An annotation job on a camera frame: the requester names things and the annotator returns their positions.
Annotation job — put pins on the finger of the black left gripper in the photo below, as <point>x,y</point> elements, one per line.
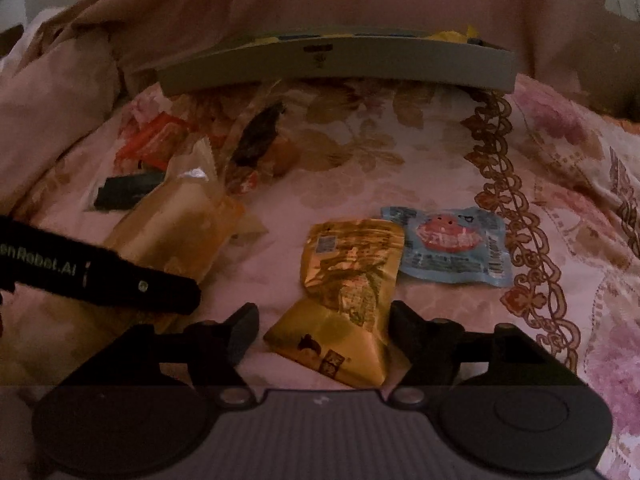
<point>113,282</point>

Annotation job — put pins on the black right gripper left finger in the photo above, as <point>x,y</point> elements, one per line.
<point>216,349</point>

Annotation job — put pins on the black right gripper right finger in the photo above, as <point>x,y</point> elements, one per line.
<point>431,347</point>

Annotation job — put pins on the golden snack packet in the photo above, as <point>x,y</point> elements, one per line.
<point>339,327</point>

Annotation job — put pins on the orange red snack packet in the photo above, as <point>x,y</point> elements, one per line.
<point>152,145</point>

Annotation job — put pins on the dark green snack bar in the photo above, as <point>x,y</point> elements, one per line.
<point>124,192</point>

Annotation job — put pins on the large golden bread packet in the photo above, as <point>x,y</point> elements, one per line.
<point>180,227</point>

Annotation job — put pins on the blue snack packet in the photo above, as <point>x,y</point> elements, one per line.
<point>453,246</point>

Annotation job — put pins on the clear packet with dark snack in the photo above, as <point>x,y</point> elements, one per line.
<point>257,148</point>

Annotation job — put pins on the floral bed sheet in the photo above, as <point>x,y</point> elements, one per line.
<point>564,179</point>

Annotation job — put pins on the pink curtain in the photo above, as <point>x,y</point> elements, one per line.
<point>66,83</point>

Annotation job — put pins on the grey tray with colourful lining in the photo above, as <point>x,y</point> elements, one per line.
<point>444,58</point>

